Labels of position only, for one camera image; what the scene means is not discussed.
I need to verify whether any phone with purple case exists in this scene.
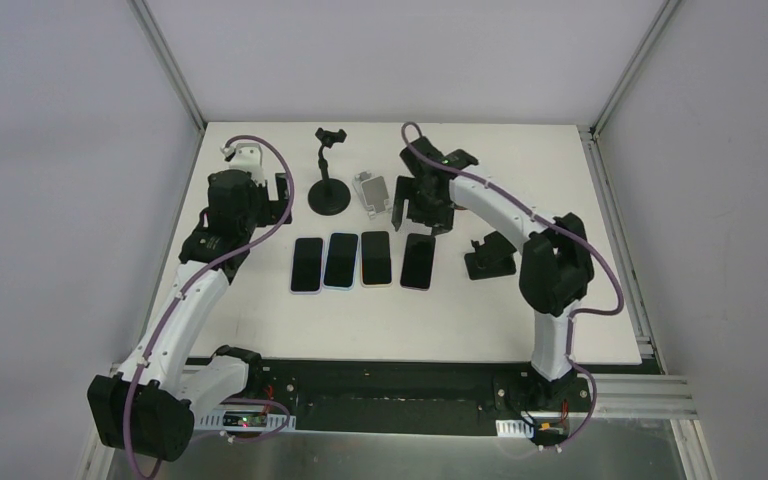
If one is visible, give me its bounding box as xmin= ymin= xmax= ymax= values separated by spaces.
xmin=400 ymin=233 xmax=436 ymax=291

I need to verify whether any black pole phone stand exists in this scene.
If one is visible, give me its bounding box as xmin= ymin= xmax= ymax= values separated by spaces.
xmin=307 ymin=128 xmax=351 ymax=216

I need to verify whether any black wedge phone stand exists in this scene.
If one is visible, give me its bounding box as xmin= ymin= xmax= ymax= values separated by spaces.
xmin=464 ymin=231 xmax=517 ymax=281

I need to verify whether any phone with lavender case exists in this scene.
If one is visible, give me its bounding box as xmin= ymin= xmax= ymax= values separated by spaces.
xmin=290 ymin=237 xmax=324 ymax=294

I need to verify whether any phone with beige case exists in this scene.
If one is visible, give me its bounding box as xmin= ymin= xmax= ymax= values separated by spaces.
xmin=360 ymin=231 xmax=393 ymax=287

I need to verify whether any phone with blue case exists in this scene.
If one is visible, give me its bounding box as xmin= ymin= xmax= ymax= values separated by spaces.
xmin=323 ymin=233 xmax=359 ymax=290

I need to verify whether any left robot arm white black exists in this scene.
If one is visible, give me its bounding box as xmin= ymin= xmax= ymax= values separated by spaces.
xmin=87 ymin=169 xmax=295 ymax=461

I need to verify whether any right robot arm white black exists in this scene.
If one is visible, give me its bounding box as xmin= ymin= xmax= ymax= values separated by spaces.
xmin=392 ymin=136 xmax=594 ymax=410

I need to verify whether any white grey phone stand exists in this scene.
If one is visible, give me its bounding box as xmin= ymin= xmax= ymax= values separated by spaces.
xmin=353 ymin=171 xmax=392 ymax=219

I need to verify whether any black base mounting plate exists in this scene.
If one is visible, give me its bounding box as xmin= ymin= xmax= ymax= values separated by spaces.
xmin=233 ymin=358 xmax=592 ymax=437

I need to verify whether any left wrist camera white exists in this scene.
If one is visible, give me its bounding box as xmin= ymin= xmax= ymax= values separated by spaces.
xmin=221 ymin=143 xmax=266 ymax=186

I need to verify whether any left white cable duct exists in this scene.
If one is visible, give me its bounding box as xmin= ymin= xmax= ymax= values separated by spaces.
xmin=194 ymin=409 xmax=296 ymax=433

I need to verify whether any white cable duct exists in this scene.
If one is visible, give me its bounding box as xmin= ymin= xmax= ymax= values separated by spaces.
xmin=495 ymin=419 xmax=535 ymax=439
xmin=194 ymin=409 xmax=296 ymax=433

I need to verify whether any right white cable duct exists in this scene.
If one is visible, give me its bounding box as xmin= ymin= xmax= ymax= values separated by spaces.
xmin=495 ymin=419 xmax=535 ymax=439

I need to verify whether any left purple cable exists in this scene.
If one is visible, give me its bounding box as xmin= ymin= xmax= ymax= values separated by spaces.
xmin=121 ymin=135 xmax=297 ymax=480

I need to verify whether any left aluminium frame post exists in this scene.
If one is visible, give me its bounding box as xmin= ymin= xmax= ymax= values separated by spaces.
xmin=128 ymin=0 xmax=207 ymax=136

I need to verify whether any aluminium frame post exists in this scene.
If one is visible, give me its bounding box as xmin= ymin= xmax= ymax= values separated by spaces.
xmin=128 ymin=0 xmax=207 ymax=136
xmin=589 ymin=0 xmax=683 ymax=139

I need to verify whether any aluminium front rail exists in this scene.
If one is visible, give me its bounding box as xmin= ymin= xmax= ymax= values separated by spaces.
xmin=100 ymin=362 xmax=698 ymax=421

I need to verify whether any right aluminium frame post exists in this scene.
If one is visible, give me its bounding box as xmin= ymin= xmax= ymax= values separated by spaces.
xmin=589 ymin=0 xmax=683 ymax=139

